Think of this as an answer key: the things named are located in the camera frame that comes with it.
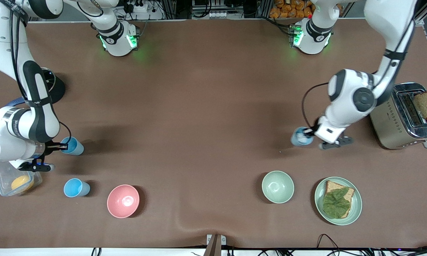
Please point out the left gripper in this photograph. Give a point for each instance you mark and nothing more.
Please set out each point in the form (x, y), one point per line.
(313, 130)

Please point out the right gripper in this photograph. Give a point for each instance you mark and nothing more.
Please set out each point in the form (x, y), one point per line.
(50, 146)

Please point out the blue plastic cup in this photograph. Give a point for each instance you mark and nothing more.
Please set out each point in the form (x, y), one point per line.
(75, 147)
(73, 187)
(295, 141)

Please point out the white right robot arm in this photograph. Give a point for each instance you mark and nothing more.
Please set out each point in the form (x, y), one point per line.
(4, 42)

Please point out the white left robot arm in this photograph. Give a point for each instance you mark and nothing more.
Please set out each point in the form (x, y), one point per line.
(387, 21)

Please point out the crumpled white paper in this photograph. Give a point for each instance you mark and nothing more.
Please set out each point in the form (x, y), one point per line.
(300, 136)

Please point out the yellow orange fruit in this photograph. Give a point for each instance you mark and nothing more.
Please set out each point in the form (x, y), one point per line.
(21, 183)

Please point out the brown bread slice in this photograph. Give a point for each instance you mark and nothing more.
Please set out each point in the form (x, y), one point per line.
(330, 186)

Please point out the pale green bowl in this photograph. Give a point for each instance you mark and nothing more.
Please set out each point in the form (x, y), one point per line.
(277, 186)

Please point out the clear plastic storage container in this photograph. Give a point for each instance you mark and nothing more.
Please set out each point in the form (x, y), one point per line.
(0, 177)

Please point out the green lettuce leaf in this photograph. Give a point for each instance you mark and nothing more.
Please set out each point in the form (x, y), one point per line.
(336, 204)

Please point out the silver toaster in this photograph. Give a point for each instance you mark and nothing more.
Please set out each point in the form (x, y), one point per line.
(387, 124)

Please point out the pink bowl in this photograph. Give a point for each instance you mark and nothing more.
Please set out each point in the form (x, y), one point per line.
(123, 201)

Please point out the pale green plate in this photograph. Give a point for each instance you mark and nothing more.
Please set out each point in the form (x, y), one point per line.
(356, 209)

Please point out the brown table mat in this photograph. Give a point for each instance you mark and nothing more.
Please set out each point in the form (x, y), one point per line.
(213, 106)

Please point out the orange snack bags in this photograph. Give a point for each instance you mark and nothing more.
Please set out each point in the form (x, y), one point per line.
(291, 9)

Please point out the white power strip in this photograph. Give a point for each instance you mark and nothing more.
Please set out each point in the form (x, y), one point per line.
(217, 15)

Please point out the power strip with plugs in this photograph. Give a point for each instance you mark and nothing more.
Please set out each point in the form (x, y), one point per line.
(137, 6)

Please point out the aluminium frame strut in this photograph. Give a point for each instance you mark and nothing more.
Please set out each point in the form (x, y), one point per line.
(165, 7)
(262, 7)

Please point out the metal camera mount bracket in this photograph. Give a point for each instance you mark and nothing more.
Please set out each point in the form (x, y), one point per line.
(215, 245)

